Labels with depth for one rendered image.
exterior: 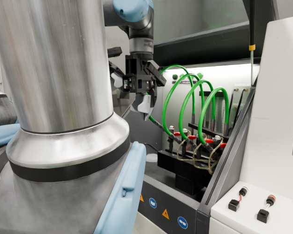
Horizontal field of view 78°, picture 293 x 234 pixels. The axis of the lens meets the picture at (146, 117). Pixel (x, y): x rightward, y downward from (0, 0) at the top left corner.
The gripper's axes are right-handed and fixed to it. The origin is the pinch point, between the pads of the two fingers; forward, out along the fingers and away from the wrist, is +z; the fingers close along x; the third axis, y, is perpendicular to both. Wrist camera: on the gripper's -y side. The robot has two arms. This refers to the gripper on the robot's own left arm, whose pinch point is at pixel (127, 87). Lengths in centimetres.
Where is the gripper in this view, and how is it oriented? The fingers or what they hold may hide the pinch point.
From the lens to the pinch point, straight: 75.1
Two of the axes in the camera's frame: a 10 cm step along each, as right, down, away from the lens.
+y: -5.4, 7.5, -3.8
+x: 5.0, -0.7, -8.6
